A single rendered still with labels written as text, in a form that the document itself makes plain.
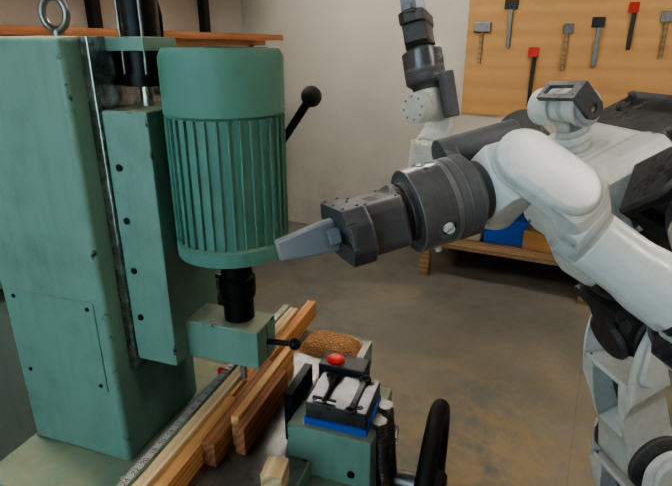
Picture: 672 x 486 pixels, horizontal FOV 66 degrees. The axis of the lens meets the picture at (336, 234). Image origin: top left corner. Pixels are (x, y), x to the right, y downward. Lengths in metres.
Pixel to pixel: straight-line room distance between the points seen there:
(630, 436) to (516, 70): 2.91
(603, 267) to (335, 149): 3.89
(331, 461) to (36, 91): 0.69
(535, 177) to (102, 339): 0.71
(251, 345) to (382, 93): 3.43
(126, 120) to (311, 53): 3.65
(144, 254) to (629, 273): 0.66
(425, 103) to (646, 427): 0.85
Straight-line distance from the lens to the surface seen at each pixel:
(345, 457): 0.85
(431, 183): 0.51
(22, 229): 0.96
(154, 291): 0.89
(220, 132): 0.72
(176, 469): 0.84
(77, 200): 0.86
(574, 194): 0.54
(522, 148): 0.54
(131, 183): 0.84
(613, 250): 0.57
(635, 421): 1.35
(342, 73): 4.28
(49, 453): 1.16
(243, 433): 0.87
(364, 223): 0.46
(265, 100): 0.73
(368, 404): 0.82
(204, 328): 0.91
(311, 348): 1.11
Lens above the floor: 1.51
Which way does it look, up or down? 20 degrees down
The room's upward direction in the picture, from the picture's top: straight up
